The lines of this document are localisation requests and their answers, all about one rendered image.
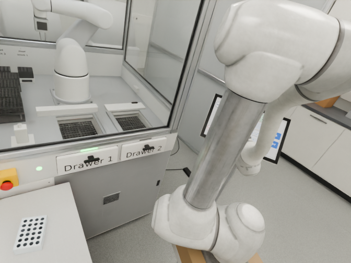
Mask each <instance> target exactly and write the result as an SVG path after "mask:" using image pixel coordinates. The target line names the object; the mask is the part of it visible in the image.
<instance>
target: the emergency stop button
mask: <svg viewBox="0 0 351 263"><path fill-rule="evenodd" d="M12 188H13V184H12V183H11V182H6V183H3V184H2V185H1V186H0V189H1V190H4V191H7V190H10V189H12Z"/></svg>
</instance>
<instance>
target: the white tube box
mask: <svg viewBox="0 0 351 263"><path fill-rule="evenodd" d="M47 222H48V218H47V215H44V216H35V217H27V218H22V220H21V223H20V227H19V230H18V234H17V237H16V240H15V244H14V248H13V252H14V254H15V255H19V254H24V253H30V252H36V251H40V250H42V247H43V242H44V237H45V231H46V225H47Z"/></svg>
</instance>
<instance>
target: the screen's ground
mask: <svg viewBox="0 0 351 263"><path fill-rule="evenodd" d="M216 101H219V102H220V101H221V98H219V97H217V100H216ZM216 111H217V107H214V108H213V111H212V113H211V116H210V118H209V121H208V124H209V125H211V123H212V120H213V118H214V116H215V113H216ZM286 124H287V121H285V120H282V122H281V125H280V127H279V129H278V133H280V134H282V135H281V137H280V140H277V139H274V141H276V142H278V147H277V149H275V148H272V147H271V148H270V150H269V152H268V153H267V155H266V156H265V157H267V158H270V159H273V160H275V159H276V155H277V152H278V149H279V145H280V142H281V140H282V137H283V133H284V130H285V127H286ZM207 132H208V131H207V130H205V132H204V134H206V135H207Z"/></svg>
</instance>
